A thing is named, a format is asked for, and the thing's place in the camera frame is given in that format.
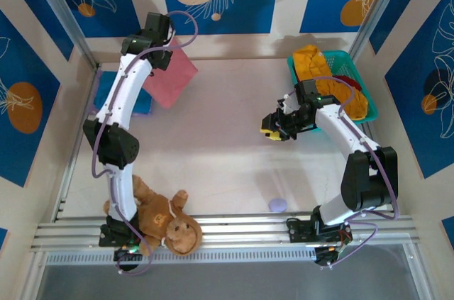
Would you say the teal plastic basket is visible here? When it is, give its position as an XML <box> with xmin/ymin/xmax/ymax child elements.
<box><xmin>286</xmin><ymin>50</ymin><xmax>379</xmax><ymax>134</ymax></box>

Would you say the pink t-shirt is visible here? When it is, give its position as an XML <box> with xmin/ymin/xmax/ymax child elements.
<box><xmin>143</xmin><ymin>38</ymin><xmax>199</xmax><ymax>109</ymax></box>

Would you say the small lavender oval object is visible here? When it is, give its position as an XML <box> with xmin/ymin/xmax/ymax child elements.
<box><xmin>268</xmin><ymin>197</ymin><xmax>288</xmax><ymax>213</ymax></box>

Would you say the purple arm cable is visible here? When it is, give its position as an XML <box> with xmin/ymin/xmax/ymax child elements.
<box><xmin>289</xmin><ymin>76</ymin><xmax>400</xmax><ymax>271</ymax></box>
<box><xmin>91</xmin><ymin>10</ymin><xmax>199</xmax><ymax>277</ymax></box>

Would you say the brown plush monkey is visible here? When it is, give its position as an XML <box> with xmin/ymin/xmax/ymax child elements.
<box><xmin>102</xmin><ymin>175</ymin><xmax>204</xmax><ymax>255</ymax></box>

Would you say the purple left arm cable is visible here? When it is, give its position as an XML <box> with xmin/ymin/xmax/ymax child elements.
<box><xmin>91</xmin><ymin>10</ymin><xmax>199</xmax><ymax>277</ymax></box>

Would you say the aluminium corner post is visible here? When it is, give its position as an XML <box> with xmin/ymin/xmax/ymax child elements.
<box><xmin>24</xmin><ymin>0</ymin><xmax>102</xmax><ymax>70</ymax></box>
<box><xmin>348</xmin><ymin>0</ymin><xmax>409</xmax><ymax>57</ymax></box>

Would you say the dark red t-shirt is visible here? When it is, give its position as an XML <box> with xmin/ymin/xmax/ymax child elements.
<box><xmin>332</xmin><ymin>74</ymin><xmax>363</xmax><ymax>91</ymax></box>

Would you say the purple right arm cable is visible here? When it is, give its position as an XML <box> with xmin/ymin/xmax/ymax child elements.
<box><xmin>289</xmin><ymin>76</ymin><xmax>400</xmax><ymax>271</ymax></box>

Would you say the black controller board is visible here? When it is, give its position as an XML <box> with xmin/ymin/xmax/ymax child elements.
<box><xmin>314</xmin><ymin>245</ymin><xmax>352</xmax><ymax>268</ymax></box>
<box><xmin>113</xmin><ymin>247</ymin><xmax>143</xmax><ymax>268</ymax></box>

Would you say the lavender folded cloth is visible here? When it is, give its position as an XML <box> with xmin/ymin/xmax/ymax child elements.
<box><xmin>91</xmin><ymin>70</ymin><xmax>155</xmax><ymax>117</ymax></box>

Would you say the mustard orange t-shirt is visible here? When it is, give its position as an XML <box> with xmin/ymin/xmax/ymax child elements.
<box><xmin>292</xmin><ymin>44</ymin><xmax>370</xmax><ymax>122</ymax></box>

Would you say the grey metal panel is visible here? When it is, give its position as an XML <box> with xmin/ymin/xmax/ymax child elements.
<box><xmin>33</xmin><ymin>245</ymin><xmax>426</xmax><ymax>300</ymax></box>

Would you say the aluminium front rail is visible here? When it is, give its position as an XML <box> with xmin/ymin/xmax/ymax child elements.
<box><xmin>30</xmin><ymin>211</ymin><xmax>421</xmax><ymax>255</ymax></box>

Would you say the white slotted cable duct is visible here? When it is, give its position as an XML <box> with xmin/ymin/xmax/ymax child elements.
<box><xmin>45</xmin><ymin>247</ymin><xmax>319</xmax><ymax>266</ymax></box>

